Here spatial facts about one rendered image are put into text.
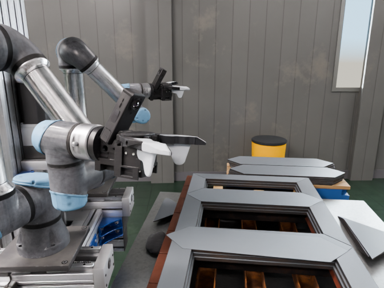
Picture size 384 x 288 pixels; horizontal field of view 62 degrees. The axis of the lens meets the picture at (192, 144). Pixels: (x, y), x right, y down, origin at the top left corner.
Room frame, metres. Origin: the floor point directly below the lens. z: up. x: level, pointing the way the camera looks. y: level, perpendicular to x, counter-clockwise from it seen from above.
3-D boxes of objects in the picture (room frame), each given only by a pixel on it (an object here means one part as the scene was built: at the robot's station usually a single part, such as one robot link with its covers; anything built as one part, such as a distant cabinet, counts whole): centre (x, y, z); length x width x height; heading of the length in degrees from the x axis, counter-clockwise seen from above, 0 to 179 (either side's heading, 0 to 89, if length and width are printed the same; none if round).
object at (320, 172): (2.18, -0.65, 0.82); 0.80 x 0.40 x 0.06; 83
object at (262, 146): (3.72, -0.92, 0.33); 0.41 x 0.41 x 0.65
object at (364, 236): (1.38, -0.87, 0.77); 0.45 x 0.20 x 0.04; 173
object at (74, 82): (1.50, 0.54, 1.41); 0.15 x 0.12 x 0.55; 28
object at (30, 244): (0.89, 0.46, 1.09); 0.15 x 0.15 x 0.10
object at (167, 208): (1.80, 0.13, 0.70); 0.39 x 0.12 x 0.04; 173
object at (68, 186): (0.68, 0.27, 1.34); 0.11 x 0.08 x 0.11; 156
